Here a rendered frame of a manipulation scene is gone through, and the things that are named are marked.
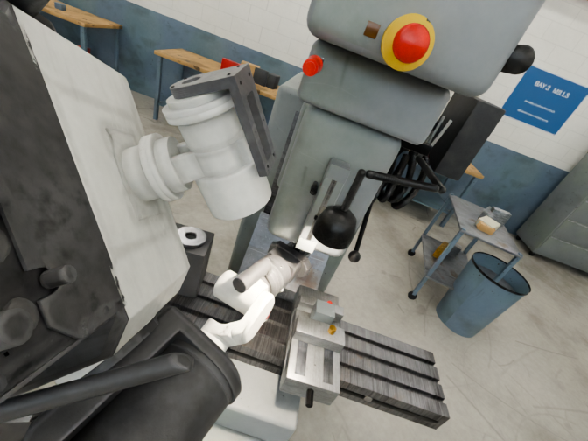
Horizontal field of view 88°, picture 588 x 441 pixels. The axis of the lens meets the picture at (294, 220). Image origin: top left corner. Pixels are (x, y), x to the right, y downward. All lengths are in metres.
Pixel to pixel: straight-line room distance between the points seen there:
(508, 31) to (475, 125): 0.49
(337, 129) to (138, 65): 5.33
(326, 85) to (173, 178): 0.34
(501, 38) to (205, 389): 0.50
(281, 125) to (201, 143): 0.83
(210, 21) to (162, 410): 5.11
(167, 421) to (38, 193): 0.20
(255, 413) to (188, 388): 0.68
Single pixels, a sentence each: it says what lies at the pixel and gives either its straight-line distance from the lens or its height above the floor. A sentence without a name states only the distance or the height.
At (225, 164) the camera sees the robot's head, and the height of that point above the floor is 1.62.
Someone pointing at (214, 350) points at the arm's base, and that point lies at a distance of 0.33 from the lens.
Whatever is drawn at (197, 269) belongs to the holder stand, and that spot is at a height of 1.06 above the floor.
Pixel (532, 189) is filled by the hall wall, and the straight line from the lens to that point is 6.06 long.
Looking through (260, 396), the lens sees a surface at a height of 0.85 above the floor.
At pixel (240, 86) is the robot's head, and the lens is 0.25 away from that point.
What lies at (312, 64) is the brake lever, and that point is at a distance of 0.41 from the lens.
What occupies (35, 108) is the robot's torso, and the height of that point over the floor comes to 1.65.
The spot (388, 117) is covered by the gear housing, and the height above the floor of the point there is 1.66.
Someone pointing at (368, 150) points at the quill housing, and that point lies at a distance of 0.62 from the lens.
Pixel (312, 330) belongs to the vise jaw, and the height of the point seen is 1.04.
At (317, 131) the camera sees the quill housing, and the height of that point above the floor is 1.58.
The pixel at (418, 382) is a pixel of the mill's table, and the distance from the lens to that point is 1.20.
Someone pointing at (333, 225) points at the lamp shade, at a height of 1.49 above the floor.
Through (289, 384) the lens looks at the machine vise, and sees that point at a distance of 0.92.
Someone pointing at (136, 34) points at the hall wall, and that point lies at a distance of 5.77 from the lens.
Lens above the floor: 1.74
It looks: 32 degrees down
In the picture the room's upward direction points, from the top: 22 degrees clockwise
